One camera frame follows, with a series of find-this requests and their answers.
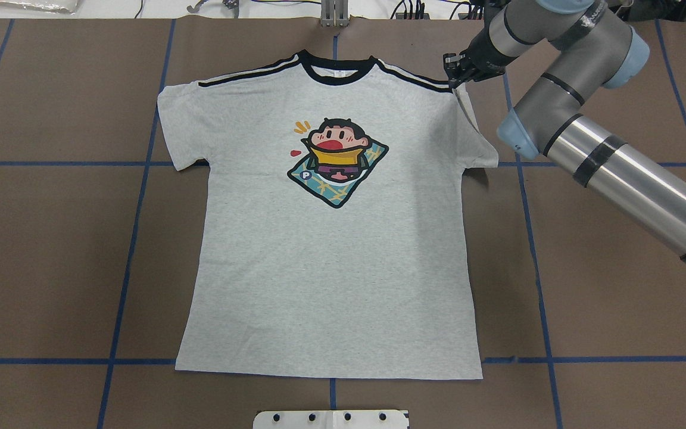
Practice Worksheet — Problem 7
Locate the grey cartoon print t-shirt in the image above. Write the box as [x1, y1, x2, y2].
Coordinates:
[157, 51, 498, 380]

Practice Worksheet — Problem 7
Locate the clear plastic bag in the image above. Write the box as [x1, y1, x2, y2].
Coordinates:
[0, 0, 80, 14]

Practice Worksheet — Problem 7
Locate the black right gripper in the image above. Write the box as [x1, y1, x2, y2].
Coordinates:
[443, 28, 506, 89]

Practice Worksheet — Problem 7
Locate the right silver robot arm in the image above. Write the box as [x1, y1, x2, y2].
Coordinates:
[442, 1, 686, 266]

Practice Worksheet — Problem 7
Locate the aluminium frame post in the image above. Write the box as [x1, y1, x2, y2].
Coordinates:
[320, 0, 350, 28]

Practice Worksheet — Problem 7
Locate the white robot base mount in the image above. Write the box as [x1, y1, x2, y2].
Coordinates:
[252, 409, 410, 428]

